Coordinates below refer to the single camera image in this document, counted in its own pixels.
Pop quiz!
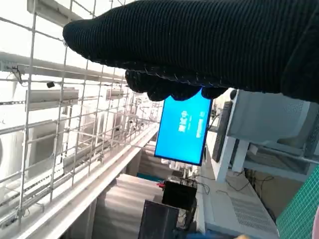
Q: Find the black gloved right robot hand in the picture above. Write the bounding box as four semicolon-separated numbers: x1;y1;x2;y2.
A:
62;0;319;103

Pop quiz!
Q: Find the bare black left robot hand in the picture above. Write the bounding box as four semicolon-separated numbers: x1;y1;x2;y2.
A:
174;231;240;239

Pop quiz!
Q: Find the pink bowl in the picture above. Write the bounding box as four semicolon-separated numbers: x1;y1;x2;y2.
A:
311;206;319;239

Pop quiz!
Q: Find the white perforated cabinet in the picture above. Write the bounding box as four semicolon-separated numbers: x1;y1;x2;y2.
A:
196;184;280;239

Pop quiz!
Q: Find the dark panel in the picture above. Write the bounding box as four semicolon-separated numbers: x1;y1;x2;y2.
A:
138;200;180;239

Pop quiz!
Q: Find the black box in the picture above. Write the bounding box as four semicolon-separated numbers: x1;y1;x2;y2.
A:
161;181;197;210

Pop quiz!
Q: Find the dark monitor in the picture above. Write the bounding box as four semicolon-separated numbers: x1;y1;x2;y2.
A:
211;101;234;163

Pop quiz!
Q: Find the monitor with blue screen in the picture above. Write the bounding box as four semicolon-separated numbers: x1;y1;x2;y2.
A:
154;88;213;167

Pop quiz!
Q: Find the green cutting mat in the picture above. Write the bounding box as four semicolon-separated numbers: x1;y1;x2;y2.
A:
276;164;319;239

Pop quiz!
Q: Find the white ceiling rail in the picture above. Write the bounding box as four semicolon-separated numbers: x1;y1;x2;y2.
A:
14;121;162;239

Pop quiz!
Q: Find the white wire grid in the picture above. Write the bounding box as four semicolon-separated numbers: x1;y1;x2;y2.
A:
0;0;160;225

